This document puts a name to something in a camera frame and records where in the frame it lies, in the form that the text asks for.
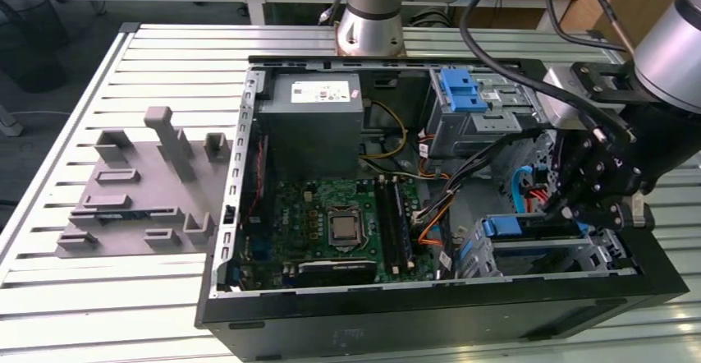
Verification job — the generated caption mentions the blue wire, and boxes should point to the blue wire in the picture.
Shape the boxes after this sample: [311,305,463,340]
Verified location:
[512,165,537,214]

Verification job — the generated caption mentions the metal optical drive cage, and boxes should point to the metal optical drive cage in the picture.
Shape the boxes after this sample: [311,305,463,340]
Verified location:
[427,67,549,159]

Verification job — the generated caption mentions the blue plastic drive latch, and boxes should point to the blue plastic drive latch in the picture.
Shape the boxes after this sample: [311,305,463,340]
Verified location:
[440,68,489,113]

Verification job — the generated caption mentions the yellow wire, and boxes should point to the yellow wire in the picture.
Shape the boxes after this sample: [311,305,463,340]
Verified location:
[359,99,409,161]

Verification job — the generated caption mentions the black PC case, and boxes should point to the black PC case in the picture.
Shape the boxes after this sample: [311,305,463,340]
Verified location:
[194,53,691,362]

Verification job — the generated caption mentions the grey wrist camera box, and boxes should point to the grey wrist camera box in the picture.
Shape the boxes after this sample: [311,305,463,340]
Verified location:
[533,65,604,130]

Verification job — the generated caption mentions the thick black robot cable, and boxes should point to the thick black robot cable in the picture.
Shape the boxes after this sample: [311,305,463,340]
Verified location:
[459,0,609,134]
[541,0,640,54]

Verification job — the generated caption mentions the black cable bundle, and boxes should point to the black cable bundle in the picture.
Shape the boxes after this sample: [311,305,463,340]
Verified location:
[415,128,549,224]

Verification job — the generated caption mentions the black office chair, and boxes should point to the black office chair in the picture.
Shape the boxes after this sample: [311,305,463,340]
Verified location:
[0,0,72,93]

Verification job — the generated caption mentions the silver CPU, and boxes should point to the silver CPU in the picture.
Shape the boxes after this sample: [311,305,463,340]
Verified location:
[328,214,360,244]

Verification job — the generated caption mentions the grey metal stand foot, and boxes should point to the grey metal stand foot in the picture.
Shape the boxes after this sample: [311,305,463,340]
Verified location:
[0,103,27,138]

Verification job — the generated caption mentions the grey parts rack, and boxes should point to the grey parts rack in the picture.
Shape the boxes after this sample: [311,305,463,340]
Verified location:
[52,106,237,260]

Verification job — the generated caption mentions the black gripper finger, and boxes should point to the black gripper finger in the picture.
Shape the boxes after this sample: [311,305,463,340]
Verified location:
[569,192,656,232]
[543,131,604,223]

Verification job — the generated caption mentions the black RAM slot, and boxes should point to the black RAM slot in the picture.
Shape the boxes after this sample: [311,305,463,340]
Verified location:
[376,177,404,273]
[392,177,419,269]

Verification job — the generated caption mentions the RAM stick in rack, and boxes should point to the RAM stick in rack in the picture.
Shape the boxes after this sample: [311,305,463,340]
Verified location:
[92,212,150,221]

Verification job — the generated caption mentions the orange wire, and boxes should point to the orange wire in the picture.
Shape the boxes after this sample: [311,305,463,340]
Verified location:
[419,204,456,249]

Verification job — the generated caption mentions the red wire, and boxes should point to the red wire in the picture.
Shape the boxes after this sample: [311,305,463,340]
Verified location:
[524,165,552,213]

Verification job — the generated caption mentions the green motherboard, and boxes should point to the green motherboard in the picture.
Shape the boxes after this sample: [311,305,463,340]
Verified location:
[237,176,445,290]

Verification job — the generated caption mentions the CPU socket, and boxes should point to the CPU socket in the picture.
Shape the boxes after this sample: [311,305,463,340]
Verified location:
[325,204,369,254]

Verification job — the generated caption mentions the black graphics card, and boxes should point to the black graphics card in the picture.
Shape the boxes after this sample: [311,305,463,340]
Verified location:
[281,258,379,288]

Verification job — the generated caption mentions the grey power supply unit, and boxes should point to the grey power supply unit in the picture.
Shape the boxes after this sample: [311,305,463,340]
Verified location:
[256,71,367,179]

